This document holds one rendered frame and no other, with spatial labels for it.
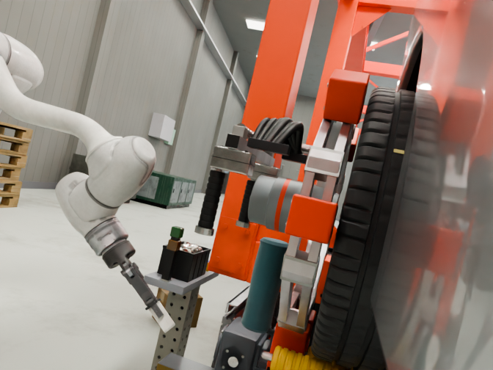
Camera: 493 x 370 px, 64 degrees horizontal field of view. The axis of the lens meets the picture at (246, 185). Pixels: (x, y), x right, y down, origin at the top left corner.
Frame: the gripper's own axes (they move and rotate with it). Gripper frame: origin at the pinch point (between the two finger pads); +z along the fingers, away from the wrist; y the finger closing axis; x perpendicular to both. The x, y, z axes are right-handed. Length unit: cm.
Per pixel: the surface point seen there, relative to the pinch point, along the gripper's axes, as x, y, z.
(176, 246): 15, -51, -17
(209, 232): 19.2, 12.9, -8.6
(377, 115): 54, 38, -6
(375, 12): 269, -164, -95
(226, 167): 29.9, 18.7, -17.6
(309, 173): 38, 32, -5
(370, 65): 475, -454, -122
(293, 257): 27.1, 27.6, 5.9
